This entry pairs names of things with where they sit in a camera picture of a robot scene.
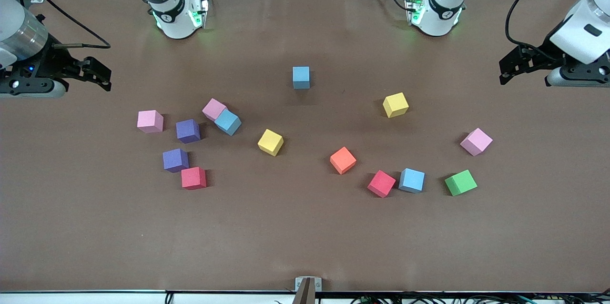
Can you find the grey metal bracket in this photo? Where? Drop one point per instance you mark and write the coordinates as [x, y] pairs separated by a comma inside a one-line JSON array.
[[299, 285]]

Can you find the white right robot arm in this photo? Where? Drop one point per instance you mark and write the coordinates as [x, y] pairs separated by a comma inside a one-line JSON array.
[[174, 23]]

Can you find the blue foam cube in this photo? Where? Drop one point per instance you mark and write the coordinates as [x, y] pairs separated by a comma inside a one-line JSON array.
[[301, 75], [412, 180], [228, 122]]

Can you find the yellow foam cube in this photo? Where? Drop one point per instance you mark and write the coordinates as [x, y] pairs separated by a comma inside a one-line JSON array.
[[270, 142], [395, 105]]

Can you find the red foam cube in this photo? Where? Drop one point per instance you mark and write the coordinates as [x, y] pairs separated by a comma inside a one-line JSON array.
[[381, 183], [193, 177]]

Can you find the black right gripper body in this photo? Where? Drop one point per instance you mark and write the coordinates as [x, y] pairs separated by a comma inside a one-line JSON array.
[[48, 64]]

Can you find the purple foam cube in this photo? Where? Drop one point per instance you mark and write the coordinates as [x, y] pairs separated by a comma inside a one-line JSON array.
[[187, 130], [175, 159]]

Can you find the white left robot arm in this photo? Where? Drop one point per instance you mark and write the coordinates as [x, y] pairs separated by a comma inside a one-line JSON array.
[[443, 13]]

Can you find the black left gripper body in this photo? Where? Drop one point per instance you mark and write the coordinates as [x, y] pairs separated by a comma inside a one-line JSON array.
[[543, 53]]

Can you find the pink foam cube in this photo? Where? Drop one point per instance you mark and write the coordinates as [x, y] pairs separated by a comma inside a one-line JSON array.
[[475, 141], [149, 120], [213, 107]]

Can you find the brown table mat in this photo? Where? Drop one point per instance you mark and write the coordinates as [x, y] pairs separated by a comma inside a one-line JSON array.
[[305, 237]]

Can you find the green foam cube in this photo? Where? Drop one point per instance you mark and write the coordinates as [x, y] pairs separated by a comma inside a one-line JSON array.
[[460, 182]]

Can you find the orange foam cube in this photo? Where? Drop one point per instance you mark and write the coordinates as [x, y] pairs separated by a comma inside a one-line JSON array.
[[343, 159]]

